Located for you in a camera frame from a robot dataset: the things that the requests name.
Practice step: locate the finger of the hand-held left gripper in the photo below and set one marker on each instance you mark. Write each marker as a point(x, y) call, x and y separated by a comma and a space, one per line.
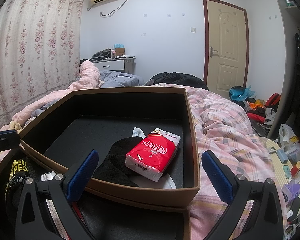
point(3, 141)

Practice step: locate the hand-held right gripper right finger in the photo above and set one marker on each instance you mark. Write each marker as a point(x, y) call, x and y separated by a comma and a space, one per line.
point(217, 177)

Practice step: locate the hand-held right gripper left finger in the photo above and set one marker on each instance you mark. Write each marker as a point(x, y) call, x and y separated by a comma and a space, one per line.
point(83, 177)

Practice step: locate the black shoe wipes packet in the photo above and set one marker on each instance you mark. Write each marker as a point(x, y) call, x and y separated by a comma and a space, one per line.
point(17, 170)

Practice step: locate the black sock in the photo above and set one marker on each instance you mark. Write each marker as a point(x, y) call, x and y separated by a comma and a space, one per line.
point(114, 160)

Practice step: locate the long white red tissue pack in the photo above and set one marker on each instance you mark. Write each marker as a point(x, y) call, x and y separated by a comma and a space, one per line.
point(55, 212)

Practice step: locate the brown cardboard drawer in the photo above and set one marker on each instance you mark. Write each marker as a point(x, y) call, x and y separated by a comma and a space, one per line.
point(114, 127)

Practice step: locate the white sock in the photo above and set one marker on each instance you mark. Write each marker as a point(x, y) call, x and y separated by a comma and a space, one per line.
point(139, 132)

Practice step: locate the brown cardboard box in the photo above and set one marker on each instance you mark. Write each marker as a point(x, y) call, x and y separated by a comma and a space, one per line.
point(140, 225)

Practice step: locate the yellow fuzzy blanket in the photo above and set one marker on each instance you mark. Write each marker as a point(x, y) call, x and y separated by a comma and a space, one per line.
point(16, 125)

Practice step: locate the pink plaid quilt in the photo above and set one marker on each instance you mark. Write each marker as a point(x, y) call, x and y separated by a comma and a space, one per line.
point(227, 135)

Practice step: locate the beige slatted board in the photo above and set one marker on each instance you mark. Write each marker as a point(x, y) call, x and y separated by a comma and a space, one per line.
point(277, 170)

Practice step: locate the light blue box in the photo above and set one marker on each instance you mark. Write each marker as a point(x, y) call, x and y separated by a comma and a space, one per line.
point(282, 155)

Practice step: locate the red clothes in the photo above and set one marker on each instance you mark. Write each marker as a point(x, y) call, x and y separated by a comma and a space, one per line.
point(256, 118)

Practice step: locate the purple plastic bag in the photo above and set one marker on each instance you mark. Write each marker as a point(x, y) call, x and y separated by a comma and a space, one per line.
point(291, 192)

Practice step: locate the white yellow plastic bag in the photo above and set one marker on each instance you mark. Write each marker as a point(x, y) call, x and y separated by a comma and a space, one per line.
point(290, 140)

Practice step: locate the orange cloth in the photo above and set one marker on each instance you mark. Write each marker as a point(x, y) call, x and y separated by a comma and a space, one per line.
point(255, 104)

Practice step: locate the wardrobe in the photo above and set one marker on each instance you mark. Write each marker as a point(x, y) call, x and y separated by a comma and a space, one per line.
point(275, 117)

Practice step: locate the blue plastic bag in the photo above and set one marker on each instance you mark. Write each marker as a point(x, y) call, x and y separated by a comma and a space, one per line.
point(240, 93)

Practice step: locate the floral curtain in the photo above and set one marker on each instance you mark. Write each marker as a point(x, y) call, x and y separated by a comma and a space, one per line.
point(32, 55)

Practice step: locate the red backpack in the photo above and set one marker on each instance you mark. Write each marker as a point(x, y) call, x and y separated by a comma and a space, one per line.
point(273, 100)

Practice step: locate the pink fleece blanket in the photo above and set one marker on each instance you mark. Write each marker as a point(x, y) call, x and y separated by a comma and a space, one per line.
point(89, 77)

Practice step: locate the grey blanket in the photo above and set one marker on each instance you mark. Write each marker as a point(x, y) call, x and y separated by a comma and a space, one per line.
point(119, 78)

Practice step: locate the black clothes pile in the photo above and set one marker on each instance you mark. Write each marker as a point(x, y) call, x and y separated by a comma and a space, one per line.
point(180, 78)

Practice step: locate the white nightstand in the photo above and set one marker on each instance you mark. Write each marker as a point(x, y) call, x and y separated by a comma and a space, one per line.
point(114, 65)

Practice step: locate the clear water bottle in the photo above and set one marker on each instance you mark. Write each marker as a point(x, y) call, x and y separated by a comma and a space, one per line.
point(113, 52)

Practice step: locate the small cardboard box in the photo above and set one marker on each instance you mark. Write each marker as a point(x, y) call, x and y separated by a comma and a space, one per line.
point(120, 52)

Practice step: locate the beige door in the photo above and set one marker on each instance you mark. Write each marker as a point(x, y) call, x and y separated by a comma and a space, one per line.
point(226, 45)

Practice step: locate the white light switch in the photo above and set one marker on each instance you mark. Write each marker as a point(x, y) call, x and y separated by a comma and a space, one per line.
point(193, 29)

